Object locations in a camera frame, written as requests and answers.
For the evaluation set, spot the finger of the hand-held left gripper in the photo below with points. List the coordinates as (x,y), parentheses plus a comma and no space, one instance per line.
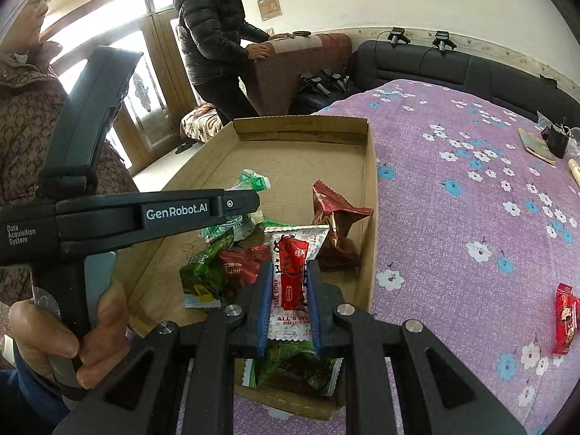
(240,206)

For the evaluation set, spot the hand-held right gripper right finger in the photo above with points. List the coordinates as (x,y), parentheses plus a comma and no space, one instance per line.
(315,312)

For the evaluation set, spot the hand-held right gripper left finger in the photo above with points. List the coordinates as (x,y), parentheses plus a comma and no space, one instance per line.
(262,308)

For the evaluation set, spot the green and white snack packet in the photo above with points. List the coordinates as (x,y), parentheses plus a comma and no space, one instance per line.
(231,231)

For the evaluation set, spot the green twisted candy packet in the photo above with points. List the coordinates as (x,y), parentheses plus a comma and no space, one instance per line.
(251,181)

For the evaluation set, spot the white and red snack packet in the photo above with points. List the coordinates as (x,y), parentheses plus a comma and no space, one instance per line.
(290,244)

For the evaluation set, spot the cardboard box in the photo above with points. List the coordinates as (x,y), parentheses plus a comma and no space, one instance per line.
(290,163)

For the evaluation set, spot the dark green snack packet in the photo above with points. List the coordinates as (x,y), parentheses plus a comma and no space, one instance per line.
(201,272)

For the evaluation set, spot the dark red snack packet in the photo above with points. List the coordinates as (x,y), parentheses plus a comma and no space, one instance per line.
(337,217)

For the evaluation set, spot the red cartoon snack packet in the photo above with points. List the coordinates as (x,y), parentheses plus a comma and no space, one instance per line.
(566,317)

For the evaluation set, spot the person's left hand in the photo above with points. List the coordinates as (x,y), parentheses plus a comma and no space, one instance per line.
(108,335)

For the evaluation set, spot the shiny red snack packet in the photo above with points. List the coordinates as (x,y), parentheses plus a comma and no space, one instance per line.
(244,269)

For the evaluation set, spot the black slipper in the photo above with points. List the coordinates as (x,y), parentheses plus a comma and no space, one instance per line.
(185,148)

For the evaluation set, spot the floral patterned cushion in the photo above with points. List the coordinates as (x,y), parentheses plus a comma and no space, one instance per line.
(201,124)

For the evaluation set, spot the person's brown patterned jacket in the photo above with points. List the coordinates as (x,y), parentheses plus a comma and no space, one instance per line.
(27,113)

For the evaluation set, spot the brown armchair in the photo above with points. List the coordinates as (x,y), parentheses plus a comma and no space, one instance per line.
(290,77)

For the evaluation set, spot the black devices bundle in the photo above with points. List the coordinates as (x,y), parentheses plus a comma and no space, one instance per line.
(324,82)

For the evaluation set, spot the purple floral bedsheet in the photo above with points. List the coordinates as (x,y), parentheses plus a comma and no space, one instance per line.
(453,235)

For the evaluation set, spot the white paper sheet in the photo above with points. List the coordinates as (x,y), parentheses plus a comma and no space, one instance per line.
(294,44)

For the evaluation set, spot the wooden glass door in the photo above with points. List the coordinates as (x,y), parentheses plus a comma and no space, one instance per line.
(158,54)

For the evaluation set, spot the person's blue trouser leg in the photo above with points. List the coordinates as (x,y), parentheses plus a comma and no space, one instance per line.
(22,403)

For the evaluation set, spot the person's head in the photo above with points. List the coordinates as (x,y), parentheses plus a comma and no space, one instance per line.
(22,9)

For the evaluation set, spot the black clamp device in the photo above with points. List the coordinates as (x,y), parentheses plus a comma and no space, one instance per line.
(398,36)
(442,40)

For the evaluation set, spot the black sofa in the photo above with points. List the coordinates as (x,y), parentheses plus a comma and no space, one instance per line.
(453,68)

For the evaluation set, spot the olive notebook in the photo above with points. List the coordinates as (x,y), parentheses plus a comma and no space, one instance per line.
(537,147)

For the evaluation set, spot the black cup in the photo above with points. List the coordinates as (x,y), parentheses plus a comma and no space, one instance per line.
(555,140)

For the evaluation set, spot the clear plastic container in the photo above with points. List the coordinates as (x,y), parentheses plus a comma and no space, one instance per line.
(575,136)

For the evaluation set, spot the small wall plaque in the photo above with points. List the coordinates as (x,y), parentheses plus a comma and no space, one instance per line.
(269,7)

